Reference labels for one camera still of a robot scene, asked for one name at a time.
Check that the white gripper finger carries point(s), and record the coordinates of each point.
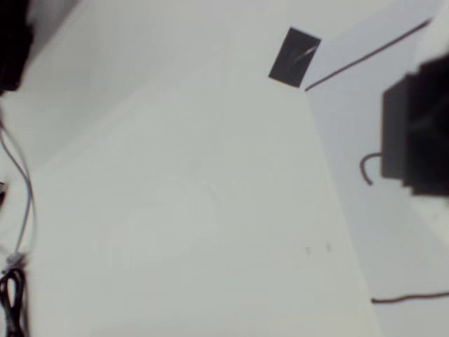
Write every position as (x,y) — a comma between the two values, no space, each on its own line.
(435,212)
(436,38)

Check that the black cube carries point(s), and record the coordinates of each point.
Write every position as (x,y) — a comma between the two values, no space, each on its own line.
(414,133)

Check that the white paper sheet with drawings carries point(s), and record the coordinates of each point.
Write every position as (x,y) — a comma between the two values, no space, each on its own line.
(350,210)

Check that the shiny black tape piece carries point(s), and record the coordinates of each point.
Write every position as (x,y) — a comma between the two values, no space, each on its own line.
(293,58)

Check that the black box-shaped object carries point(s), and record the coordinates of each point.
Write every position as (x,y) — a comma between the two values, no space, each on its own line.
(14,45)

